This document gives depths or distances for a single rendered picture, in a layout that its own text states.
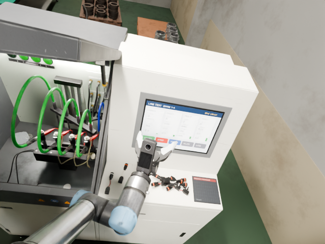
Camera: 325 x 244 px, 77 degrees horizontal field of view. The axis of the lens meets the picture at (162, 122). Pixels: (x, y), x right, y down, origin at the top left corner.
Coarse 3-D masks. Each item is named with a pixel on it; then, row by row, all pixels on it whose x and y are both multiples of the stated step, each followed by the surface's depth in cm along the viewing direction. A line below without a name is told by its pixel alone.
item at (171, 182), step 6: (156, 174) 116; (162, 180) 116; (168, 180) 114; (174, 180) 119; (180, 180) 117; (156, 186) 114; (168, 186) 114; (174, 186) 116; (186, 186) 117; (186, 192) 115
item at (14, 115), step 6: (30, 78) 89; (42, 78) 100; (24, 84) 86; (48, 84) 107; (24, 90) 85; (18, 96) 83; (18, 102) 83; (54, 102) 118; (12, 114) 82; (12, 120) 81; (12, 126) 82; (12, 132) 82; (12, 138) 83; (18, 144) 88; (24, 144) 93
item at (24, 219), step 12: (0, 204) 114; (12, 204) 114; (24, 204) 114; (0, 216) 129; (12, 216) 129; (24, 216) 129; (36, 216) 128; (48, 216) 128; (12, 228) 148; (24, 228) 147; (36, 228) 147
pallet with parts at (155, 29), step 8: (144, 24) 458; (152, 24) 468; (160, 24) 477; (168, 24) 434; (144, 32) 430; (152, 32) 439; (160, 32) 407; (168, 32) 420; (176, 32) 422; (176, 40) 405
